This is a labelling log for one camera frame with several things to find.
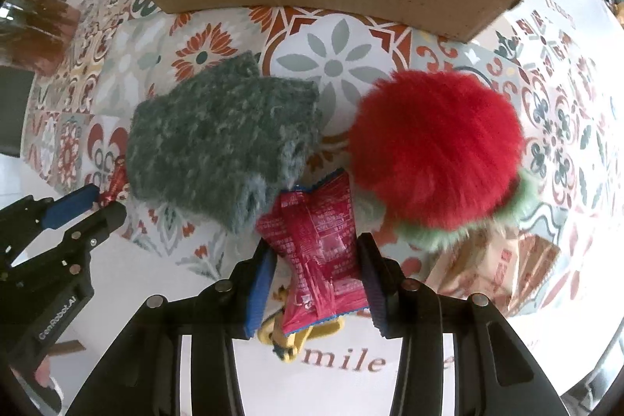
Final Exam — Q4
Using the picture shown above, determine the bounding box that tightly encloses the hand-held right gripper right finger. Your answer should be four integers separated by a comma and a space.
356, 232, 571, 416

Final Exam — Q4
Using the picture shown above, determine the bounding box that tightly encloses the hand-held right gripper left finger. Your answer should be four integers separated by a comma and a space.
66, 244, 277, 416

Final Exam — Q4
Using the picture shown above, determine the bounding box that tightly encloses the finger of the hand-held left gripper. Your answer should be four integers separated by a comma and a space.
0, 203, 128, 285
0, 183, 101, 253

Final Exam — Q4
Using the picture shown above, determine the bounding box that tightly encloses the small red candy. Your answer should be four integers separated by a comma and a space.
97, 155, 130, 205

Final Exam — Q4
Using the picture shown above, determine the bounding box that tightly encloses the red snack packet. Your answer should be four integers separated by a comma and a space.
256, 170, 369, 335

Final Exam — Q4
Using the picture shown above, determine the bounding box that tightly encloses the grey knitted cloth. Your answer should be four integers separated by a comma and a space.
125, 50, 324, 235

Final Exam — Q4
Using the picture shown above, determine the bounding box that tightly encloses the red and green plush toy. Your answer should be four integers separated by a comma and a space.
348, 69, 540, 251

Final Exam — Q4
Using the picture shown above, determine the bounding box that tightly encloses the yellow toy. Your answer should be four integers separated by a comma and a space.
258, 287, 345, 364

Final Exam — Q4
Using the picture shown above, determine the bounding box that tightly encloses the dark grey chair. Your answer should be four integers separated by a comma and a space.
0, 66, 36, 158

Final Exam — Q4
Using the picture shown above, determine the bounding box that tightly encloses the beige snack packet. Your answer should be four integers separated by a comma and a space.
428, 221, 562, 317

